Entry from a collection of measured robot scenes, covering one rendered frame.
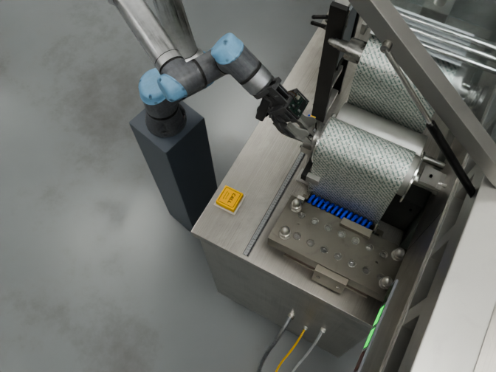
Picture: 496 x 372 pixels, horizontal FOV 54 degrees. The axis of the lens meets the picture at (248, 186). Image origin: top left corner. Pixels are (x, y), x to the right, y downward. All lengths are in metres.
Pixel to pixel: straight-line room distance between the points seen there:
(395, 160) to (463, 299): 0.55
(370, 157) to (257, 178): 0.52
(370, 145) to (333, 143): 0.09
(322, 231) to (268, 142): 0.44
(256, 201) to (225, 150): 1.16
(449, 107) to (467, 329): 0.33
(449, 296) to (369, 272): 0.66
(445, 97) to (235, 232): 0.99
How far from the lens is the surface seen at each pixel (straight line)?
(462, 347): 0.81
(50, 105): 3.20
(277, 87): 1.23
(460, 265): 0.84
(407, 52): 0.73
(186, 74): 1.27
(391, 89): 1.39
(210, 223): 1.62
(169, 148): 1.77
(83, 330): 2.58
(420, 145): 1.43
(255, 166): 1.70
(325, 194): 1.49
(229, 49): 1.20
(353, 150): 1.29
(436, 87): 0.76
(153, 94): 1.63
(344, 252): 1.47
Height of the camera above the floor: 2.41
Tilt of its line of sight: 65 degrees down
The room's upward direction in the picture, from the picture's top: 3 degrees counter-clockwise
